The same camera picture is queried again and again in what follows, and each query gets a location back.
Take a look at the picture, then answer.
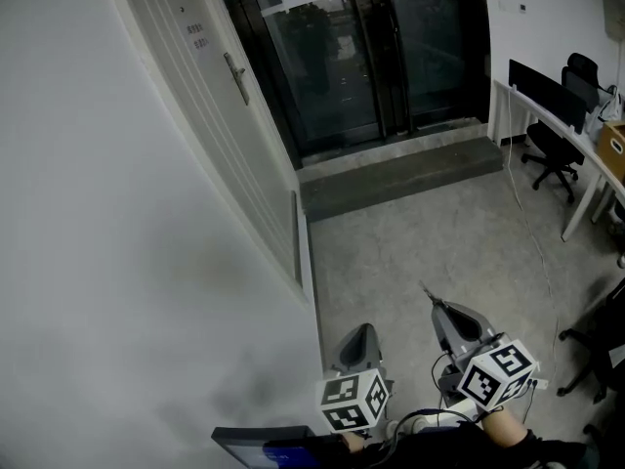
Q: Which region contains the black office chair with castors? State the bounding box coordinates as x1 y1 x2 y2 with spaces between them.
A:
520 120 586 205

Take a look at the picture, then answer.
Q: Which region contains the white plastic bag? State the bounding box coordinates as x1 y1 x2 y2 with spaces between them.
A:
587 84 625 135

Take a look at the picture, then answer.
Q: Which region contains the white panelled door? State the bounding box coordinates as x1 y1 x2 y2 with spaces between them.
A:
103 0 314 308

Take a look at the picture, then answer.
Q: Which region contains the black chair with star base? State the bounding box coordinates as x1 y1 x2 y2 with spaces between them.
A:
556 275 625 405

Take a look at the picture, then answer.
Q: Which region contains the white office desk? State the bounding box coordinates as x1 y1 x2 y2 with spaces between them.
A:
491 78 625 243

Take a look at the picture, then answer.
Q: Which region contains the person's black clothing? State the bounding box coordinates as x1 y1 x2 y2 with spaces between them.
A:
350 420 590 469

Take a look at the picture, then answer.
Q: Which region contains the brown cardboard box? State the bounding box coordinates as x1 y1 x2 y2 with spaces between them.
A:
597 119 625 186

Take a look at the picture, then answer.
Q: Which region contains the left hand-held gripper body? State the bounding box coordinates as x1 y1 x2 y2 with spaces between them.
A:
315 358 397 435

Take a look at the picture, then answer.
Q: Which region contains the black glass door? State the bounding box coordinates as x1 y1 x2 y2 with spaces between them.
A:
212 0 388 158
380 0 492 134

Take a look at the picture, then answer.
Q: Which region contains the black mesh-back office chair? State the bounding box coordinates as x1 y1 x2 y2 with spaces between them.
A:
560 52 602 112

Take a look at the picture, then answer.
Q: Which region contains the dark tablet screen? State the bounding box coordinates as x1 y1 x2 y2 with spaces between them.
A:
210 424 344 469

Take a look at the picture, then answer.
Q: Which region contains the silver door lock with handle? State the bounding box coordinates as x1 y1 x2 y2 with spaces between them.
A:
223 52 251 107

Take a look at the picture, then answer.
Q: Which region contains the grey stone door step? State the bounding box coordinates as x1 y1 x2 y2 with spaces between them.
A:
297 136 505 224

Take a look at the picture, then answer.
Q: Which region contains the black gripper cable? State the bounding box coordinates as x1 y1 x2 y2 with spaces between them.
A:
390 352 504 442

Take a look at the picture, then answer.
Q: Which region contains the person's right forearm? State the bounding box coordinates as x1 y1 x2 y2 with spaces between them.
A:
479 405 531 451

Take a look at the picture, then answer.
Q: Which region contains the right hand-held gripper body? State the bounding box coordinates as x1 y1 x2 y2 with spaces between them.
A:
432 331 549 414

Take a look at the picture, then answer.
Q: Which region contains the black desk partition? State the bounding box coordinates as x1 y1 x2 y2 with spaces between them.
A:
508 58 588 135

